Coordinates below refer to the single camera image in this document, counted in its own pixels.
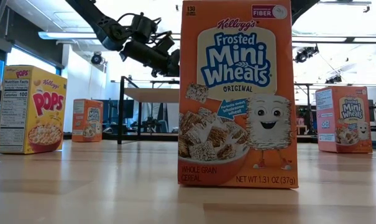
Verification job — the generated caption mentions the black ceiling spotlight cluster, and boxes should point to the black ceiling spotlight cluster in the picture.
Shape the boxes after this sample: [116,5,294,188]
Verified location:
[324,74,343,85]
[293,45,320,64]

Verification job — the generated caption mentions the overhead light bar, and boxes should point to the overhead light bar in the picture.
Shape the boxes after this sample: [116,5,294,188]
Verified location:
[37,30,376,44]

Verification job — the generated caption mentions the yellow Corn Pops cereal box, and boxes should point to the yellow Corn Pops cereal box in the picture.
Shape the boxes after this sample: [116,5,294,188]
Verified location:
[0,64,68,156]

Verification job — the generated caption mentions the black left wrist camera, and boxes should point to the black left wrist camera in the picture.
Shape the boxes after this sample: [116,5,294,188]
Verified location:
[131,12,160,43]

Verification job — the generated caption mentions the wooden shelf with black frame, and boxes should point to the wooden shelf with black frame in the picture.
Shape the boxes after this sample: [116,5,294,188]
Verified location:
[117,75,180,146]

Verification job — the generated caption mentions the window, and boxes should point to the window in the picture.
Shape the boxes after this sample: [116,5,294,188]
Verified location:
[0,46,63,94]

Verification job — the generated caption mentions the ceiling track fixture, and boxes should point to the ceiling track fixture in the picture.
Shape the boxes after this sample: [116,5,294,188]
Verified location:
[317,0,372,14]

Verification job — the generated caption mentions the orange Mini Wheats cereal box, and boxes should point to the orange Mini Wheats cereal box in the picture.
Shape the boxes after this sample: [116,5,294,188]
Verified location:
[314,85,374,154]
[71,98,104,143]
[177,0,300,190]

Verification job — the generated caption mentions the rack with colourful boxes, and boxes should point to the rack with colourful boxes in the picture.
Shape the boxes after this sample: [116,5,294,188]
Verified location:
[298,105,310,135]

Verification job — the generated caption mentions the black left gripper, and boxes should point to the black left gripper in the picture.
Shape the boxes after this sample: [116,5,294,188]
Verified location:
[119,30,180,78]

